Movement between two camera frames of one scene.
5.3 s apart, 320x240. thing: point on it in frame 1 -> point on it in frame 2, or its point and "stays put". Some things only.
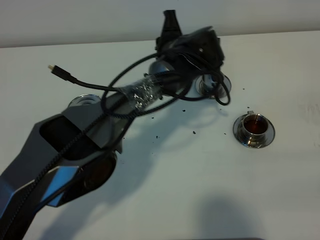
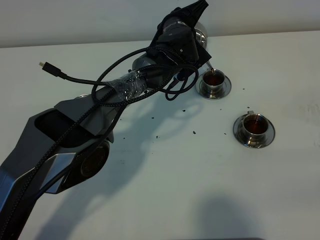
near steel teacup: [255, 126] stays put
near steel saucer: [237, 129] stays put
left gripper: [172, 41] -> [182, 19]
